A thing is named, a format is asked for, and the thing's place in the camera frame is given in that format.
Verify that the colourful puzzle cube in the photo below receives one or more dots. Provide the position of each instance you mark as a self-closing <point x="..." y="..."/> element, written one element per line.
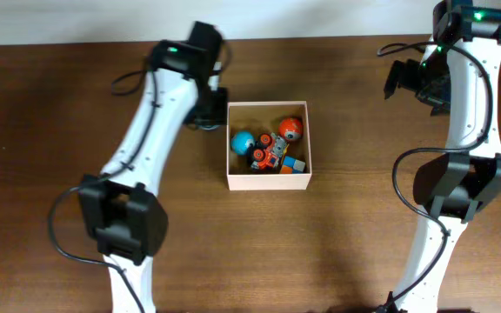
<point x="292" y="165"/>

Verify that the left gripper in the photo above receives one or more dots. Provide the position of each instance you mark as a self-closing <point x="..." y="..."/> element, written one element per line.
<point x="219" y="118"/>

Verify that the white cardboard box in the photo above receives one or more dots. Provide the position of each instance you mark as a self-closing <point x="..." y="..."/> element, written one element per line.
<point x="258" y="118"/>

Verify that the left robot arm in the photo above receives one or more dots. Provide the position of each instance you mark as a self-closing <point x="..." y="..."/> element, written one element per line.
<point x="180" y="87"/>

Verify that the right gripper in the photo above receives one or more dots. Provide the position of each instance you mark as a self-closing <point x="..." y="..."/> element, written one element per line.
<point x="405" y="77"/>

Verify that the blue eye ball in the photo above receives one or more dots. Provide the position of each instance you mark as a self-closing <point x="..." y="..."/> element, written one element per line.
<point x="242" y="142"/>

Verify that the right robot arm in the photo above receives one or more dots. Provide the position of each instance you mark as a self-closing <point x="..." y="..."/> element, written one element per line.
<point x="457" y="76"/>

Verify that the orange grey toy truck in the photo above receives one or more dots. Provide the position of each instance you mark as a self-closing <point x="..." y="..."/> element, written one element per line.
<point x="267" y="152"/>

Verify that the red eye ball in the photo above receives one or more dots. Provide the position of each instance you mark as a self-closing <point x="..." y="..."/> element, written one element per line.
<point x="291" y="129"/>

